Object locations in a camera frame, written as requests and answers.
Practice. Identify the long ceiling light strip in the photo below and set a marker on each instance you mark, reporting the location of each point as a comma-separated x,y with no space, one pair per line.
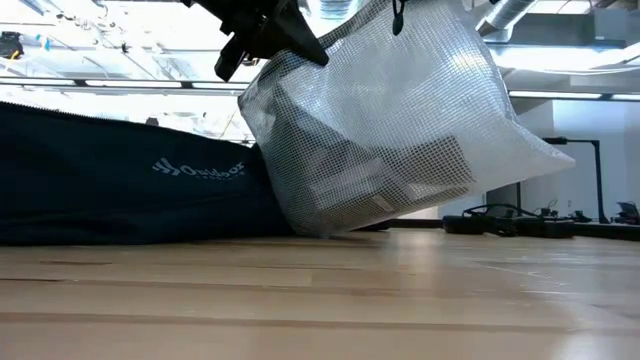
135,84
555,95

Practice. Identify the grey calculator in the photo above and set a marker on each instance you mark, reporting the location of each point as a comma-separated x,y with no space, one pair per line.
400,175

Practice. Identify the dark navy duffel bag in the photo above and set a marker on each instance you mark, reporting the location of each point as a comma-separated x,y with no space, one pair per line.
100,200

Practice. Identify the small black equipment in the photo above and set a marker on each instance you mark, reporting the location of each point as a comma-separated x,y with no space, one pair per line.
575,216
627,214

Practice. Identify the black gantry frame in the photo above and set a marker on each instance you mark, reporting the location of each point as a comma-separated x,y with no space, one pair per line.
596,175

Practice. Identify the black metal table frame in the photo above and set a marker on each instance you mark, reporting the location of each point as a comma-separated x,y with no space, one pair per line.
610,230

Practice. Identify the clear mesh zip pouch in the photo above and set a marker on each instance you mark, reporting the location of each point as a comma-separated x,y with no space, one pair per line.
400,100

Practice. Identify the black ceiling device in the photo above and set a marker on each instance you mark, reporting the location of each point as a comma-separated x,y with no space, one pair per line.
10,46

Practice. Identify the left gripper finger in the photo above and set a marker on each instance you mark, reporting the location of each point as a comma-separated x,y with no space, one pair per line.
292,35
234,60

